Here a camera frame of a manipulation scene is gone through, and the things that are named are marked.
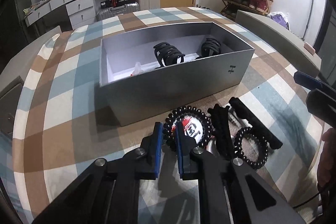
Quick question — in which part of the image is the black spiral hair tie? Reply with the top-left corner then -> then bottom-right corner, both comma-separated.
233,126 -> 270,170
162,106 -> 213,151

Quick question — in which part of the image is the person's right hand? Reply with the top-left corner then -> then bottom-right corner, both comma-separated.
316,127 -> 336,188

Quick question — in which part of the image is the grey bed footboard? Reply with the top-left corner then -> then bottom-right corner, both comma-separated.
235,10 -> 321,78

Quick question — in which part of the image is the red white round badge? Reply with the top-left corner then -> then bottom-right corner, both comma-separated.
171,114 -> 211,150

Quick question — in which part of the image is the black zigzag hair comb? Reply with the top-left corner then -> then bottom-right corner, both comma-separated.
207,103 -> 234,160

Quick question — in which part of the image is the black long hair clip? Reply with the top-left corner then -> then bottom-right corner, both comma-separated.
228,97 -> 283,149

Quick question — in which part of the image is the grey open cardboard box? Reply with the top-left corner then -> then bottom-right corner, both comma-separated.
100,22 -> 255,126

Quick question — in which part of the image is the plaid bed cover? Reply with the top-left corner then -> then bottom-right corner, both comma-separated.
13,7 -> 326,223

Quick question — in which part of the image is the clear red hair clip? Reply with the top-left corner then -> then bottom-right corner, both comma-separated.
131,62 -> 143,76

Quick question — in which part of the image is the silver aluminium suitcase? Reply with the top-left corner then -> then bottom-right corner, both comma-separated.
96,2 -> 139,21

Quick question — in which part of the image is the grey bedside cabinet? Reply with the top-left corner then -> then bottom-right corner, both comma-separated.
0,26 -> 62,135

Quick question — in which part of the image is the white drawer desk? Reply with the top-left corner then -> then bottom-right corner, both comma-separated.
25,0 -> 96,30

